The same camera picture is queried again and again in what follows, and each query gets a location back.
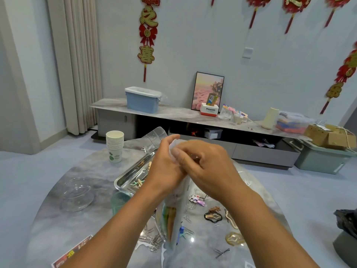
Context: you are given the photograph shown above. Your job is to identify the person's right hand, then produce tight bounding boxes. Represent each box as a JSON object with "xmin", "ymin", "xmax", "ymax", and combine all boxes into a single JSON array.
[{"xmin": 172, "ymin": 139, "xmax": 246, "ymax": 204}]

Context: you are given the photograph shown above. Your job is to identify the person's left hand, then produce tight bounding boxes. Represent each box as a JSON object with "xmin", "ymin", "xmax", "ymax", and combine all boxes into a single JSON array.
[{"xmin": 142, "ymin": 134, "xmax": 187, "ymax": 196}]

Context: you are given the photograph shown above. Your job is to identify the metal tray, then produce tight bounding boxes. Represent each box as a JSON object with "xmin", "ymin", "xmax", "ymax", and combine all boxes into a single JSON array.
[{"xmin": 114, "ymin": 150, "xmax": 160, "ymax": 196}]

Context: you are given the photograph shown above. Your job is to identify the clear printed plastic bag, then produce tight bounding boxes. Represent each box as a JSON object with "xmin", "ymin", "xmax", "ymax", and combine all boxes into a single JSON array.
[{"xmin": 155, "ymin": 137, "xmax": 193, "ymax": 252}]

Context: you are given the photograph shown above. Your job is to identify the pile of floss picks and clips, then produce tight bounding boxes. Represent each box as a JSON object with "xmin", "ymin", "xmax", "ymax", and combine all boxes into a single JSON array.
[{"xmin": 131, "ymin": 165, "xmax": 246, "ymax": 260}]

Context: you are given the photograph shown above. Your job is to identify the pile of colourful straws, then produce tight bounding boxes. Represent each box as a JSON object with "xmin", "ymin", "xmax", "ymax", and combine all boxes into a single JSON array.
[{"xmin": 162, "ymin": 204, "xmax": 179, "ymax": 246}]

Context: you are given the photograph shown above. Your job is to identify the group of white paper cups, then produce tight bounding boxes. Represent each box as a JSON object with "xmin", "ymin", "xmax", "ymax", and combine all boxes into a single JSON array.
[{"xmin": 106, "ymin": 130, "xmax": 125, "ymax": 164}]

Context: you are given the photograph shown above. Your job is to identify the colourful matchbox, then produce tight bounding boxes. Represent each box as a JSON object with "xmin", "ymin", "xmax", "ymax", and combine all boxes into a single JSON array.
[{"xmin": 51, "ymin": 234, "xmax": 94, "ymax": 268}]

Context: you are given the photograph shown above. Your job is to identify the person's right forearm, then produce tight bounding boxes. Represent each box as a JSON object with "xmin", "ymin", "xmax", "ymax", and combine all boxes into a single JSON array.
[{"xmin": 220, "ymin": 184, "xmax": 319, "ymax": 268}]

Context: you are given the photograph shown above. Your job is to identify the person's left forearm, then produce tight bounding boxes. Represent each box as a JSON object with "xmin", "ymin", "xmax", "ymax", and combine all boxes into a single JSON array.
[{"xmin": 61, "ymin": 184, "xmax": 168, "ymax": 268}]

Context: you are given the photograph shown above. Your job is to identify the translucent green plastic cup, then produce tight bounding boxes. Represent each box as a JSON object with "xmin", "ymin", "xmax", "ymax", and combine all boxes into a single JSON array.
[{"xmin": 110, "ymin": 189, "xmax": 132, "ymax": 216}]

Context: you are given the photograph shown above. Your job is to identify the white box in cabinet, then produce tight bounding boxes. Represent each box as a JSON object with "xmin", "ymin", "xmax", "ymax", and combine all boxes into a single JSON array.
[{"xmin": 203, "ymin": 128, "xmax": 224, "ymax": 140}]

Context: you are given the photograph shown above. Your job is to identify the clear ribbed organizer box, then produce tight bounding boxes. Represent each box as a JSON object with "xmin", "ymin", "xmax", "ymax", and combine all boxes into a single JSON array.
[{"xmin": 139, "ymin": 127, "xmax": 168, "ymax": 151}]

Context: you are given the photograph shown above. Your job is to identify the clear bag of snacks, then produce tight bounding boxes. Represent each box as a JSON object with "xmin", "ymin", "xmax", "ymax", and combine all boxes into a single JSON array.
[{"xmin": 219, "ymin": 105, "xmax": 238, "ymax": 122}]

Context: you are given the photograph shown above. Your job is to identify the white and red small box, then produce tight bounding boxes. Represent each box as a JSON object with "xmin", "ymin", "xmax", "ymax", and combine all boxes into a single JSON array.
[{"xmin": 200, "ymin": 103, "xmax": 220, "ymax": 117}]

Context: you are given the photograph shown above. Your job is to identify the loose papers in cabinet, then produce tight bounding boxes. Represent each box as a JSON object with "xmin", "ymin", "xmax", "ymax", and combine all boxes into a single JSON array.
[{"xmin": 253, "ymin": 138, "xmax": 277, "ymax": 149}]

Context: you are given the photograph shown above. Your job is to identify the grey cabinet with marble top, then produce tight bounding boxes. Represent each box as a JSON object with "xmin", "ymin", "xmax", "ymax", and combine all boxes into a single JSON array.
[{"xmin": 90, "ymin": 98, "xmax": 305, "ymax": 169}]

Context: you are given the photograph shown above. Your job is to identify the blue storage box white lid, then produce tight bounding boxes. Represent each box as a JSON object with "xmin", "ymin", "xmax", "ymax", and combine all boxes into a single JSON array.
[{"xmin": 124, "ymin": 86, "xmax": 163, "ymax": 114}]

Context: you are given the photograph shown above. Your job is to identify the cream paper roll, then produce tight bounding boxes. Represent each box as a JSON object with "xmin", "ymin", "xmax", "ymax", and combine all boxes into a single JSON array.
[{"xmin": 261, "ymin": 107, "xmax": 281, "ymax": 130}]

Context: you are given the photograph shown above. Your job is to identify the framed pink picture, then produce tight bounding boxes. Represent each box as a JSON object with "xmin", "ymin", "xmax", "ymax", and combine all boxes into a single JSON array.
[{"xmin": 191, "ymin": 71, "xmax": 225, "ymax": 112}]

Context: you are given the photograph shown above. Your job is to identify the clear round plastic bowl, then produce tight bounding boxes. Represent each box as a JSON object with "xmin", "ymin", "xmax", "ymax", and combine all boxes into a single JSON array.
[{"xmin": 58, "ymin": 176, "xmax": 96, "ymax": 213}]

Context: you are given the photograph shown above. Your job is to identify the clear storage box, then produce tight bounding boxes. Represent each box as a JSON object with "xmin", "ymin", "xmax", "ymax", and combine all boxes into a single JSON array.
[{"xmin": 276, "ymin": 111, "xmax": 316, "ymax": 135}]

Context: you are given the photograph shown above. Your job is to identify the grey green storage bin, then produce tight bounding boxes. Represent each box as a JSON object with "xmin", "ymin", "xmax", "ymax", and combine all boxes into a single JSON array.
[{"xmin": 284, "ymin": 137, "xmax": 357, "ymax": 175}]

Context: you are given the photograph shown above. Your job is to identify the cardboard box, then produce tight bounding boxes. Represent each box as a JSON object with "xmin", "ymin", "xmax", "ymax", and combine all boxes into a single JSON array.
[{"xmin": 304, "ymin": 124, "xmax": 357, "ymax": 150}]

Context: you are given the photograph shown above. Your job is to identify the beige curtain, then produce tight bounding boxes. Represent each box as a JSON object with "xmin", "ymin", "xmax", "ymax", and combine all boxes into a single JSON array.
[{"xmin": 47, "ymin": 0, "xmax": 104, "ymax": 136}]

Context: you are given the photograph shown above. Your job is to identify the trash bin with black bag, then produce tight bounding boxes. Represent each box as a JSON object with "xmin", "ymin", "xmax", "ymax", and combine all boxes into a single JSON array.
[{"xmin": 333, "ymin": 208, "xmax": 357, "ymax": 268}]

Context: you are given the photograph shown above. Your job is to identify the red gold string wall hanging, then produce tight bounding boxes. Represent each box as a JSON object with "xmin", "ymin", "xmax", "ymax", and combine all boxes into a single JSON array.
[{"xmin": 319, "ymin": 42, "xmax": 357, "ymax": 115}]

